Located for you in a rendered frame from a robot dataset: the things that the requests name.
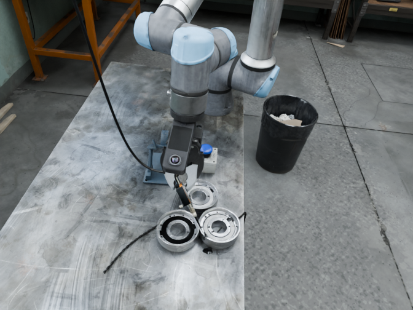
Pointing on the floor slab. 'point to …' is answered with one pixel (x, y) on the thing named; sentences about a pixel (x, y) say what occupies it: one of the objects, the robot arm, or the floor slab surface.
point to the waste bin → (284, 132)
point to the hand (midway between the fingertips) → (180, 187)
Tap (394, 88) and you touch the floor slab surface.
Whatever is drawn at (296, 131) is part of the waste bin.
